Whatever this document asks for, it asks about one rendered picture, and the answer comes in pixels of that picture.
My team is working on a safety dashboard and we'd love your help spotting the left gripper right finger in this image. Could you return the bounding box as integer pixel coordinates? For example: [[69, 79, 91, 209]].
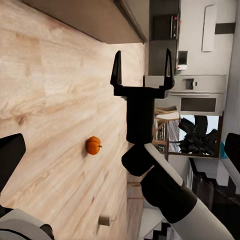
[[224, 132, 240, 173]]

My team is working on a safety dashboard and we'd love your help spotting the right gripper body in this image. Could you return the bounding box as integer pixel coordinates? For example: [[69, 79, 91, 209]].
[[113, 87, 169, 127]]

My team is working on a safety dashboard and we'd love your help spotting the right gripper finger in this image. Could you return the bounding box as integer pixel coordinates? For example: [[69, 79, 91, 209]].
[[159, 49, 175, 90], [109, 51, 124, 89]]

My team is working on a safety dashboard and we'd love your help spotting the pillar candle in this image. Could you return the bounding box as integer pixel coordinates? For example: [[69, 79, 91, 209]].
[[98, 213, 112, 226]]

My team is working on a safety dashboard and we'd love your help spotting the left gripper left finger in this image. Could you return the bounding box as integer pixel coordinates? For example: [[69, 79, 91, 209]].
[[0, 133, 26, 193]]

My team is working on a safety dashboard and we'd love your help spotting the pumpkin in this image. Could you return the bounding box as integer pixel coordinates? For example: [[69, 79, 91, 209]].
[[87, 136, 103, 155]]

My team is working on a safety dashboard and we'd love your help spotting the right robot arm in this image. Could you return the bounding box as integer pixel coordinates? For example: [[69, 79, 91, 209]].
[[109, 49, 234, 240]]

